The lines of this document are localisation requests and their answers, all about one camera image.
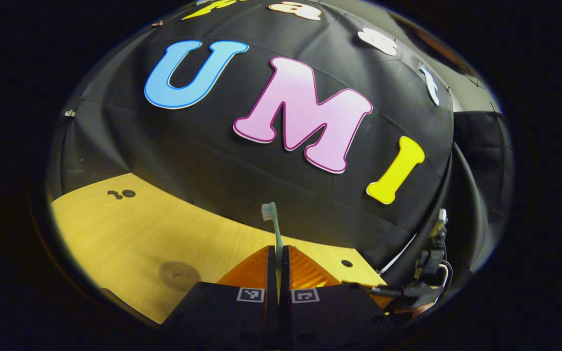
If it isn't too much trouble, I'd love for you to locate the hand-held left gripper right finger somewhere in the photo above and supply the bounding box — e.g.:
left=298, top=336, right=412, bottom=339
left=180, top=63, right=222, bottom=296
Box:
left=281, top=245, right=400, bottom=351

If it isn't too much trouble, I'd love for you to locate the wooden desktop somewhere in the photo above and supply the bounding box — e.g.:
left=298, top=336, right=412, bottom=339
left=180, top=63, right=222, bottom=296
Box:
left=49, top=173, right=390, bottom=325

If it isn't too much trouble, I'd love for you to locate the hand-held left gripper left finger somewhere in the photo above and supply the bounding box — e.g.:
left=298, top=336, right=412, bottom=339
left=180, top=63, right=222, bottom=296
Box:
left=161, top=245, right=280, bottom=351

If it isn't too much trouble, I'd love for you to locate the round brown coaster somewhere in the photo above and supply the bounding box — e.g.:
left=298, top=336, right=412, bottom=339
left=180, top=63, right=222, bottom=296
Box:
left=159, top=261, right=201, bottom=293

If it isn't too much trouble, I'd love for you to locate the pale green toothbrush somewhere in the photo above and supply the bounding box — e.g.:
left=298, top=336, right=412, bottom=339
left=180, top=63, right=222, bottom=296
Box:
left=261, top=202, right=284, bottom=303

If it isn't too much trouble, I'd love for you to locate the black backdrop cloth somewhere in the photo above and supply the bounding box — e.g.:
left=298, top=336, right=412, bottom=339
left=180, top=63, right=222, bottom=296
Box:
left=47, top=0, right=513, bottom=293

